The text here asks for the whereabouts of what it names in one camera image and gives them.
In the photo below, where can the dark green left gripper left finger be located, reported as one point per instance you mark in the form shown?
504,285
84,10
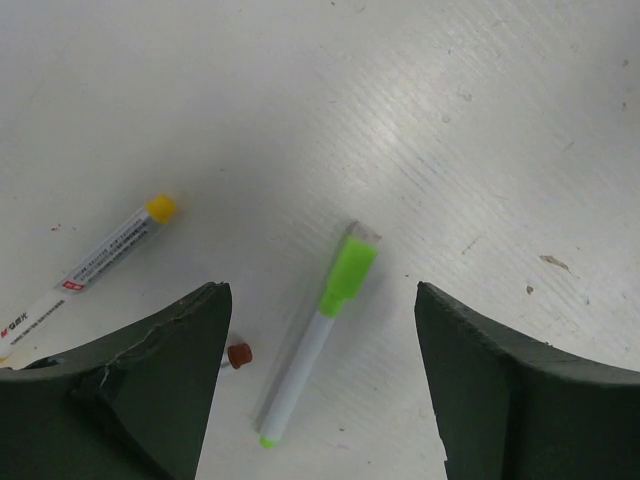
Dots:
133,404

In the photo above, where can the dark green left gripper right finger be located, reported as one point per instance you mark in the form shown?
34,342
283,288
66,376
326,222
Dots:
508,406

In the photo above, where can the brown cap marker pen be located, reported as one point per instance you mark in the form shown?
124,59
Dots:
235,357

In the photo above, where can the white lime-tipped marker body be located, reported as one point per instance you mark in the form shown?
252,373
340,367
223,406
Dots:
294,380

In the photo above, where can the lime green marker cap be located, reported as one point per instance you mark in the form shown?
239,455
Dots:
354,259

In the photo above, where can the yellow cap marker pen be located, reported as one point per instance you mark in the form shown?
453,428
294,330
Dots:
144,223

